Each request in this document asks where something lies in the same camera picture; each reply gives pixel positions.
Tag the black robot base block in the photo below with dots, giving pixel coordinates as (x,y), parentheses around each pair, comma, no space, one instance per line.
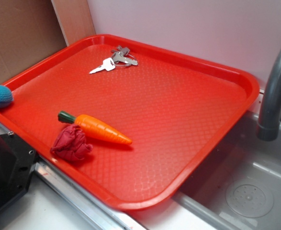
(17,163)

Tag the crumpled red paper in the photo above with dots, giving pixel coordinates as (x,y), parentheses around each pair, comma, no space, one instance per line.
(71,144)

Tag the red plastic tray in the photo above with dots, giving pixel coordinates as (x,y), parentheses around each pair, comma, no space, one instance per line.
(175,108)

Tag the orange toy carrot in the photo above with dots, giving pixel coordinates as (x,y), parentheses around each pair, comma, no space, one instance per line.
(95,128)

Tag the silver key bunch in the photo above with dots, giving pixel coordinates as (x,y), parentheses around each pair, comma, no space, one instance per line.
(121,57)

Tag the light wooden board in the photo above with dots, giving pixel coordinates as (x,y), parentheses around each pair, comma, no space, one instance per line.
(74,18)

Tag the grey plastic sink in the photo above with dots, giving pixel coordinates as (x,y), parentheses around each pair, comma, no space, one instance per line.
(238,186)

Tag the grey toy faucet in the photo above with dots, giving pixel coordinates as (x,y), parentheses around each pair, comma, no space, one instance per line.
(270,111)

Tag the blue crocheted ball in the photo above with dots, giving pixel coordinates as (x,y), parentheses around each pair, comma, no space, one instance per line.
(6,96)

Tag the brown cardboard panel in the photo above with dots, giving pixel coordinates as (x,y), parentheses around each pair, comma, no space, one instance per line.
(29,32)

